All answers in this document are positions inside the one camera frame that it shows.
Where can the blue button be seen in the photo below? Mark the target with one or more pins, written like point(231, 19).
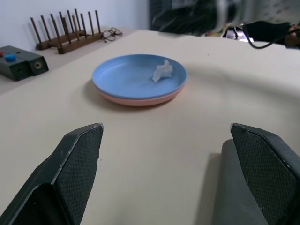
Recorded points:
point(9, 57)

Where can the blue plate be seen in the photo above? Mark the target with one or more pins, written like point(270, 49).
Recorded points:
point(131, 75)

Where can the brown wooden peg rack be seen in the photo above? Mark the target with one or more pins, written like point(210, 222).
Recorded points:
point(68, 39)

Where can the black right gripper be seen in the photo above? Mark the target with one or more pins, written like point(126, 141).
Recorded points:
point(267, 30)

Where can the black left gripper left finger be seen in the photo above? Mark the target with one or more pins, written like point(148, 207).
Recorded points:
point(77, 164)

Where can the crumpled white paper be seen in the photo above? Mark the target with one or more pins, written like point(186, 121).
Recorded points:
point(162, 71)

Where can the black box with buttons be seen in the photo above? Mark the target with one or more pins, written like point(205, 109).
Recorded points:
point(16, 68)

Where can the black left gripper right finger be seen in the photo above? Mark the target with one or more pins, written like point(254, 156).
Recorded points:
point(260, 164)

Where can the thin-framed glasses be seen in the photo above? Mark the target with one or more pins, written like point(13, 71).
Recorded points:
point(112, 32)

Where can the black mesh panel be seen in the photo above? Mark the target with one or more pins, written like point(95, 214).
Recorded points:
point(178, 16)

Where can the pink plate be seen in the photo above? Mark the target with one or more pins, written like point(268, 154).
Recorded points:
point(138, 101)

